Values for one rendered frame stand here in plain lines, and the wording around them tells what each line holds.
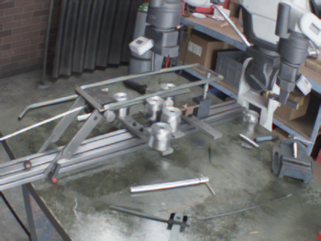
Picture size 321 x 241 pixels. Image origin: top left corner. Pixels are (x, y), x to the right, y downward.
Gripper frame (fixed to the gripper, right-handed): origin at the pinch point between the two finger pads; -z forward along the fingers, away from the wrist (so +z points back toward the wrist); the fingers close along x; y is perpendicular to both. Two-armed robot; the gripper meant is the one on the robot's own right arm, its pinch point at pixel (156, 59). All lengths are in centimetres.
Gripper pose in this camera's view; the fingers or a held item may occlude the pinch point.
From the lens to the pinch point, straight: 103.9
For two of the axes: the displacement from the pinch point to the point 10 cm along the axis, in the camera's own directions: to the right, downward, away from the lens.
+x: 6.3, 4.6, -6.3
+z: 1.3, -8.6, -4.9
